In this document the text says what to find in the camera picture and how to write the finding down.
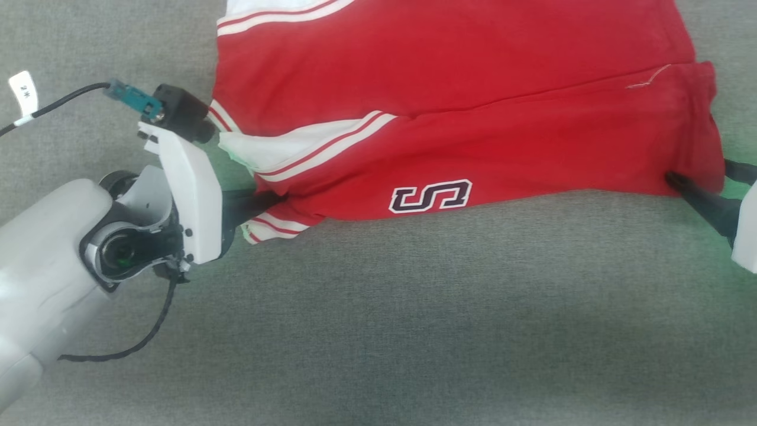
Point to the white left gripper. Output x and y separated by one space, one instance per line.
192 195

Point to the red and white garment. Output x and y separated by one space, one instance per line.
449 100

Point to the grey fabric sofa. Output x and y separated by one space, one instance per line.
414 331

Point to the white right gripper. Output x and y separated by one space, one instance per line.
746 236

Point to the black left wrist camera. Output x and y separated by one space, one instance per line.
180 112

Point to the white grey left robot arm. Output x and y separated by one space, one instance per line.
47 254

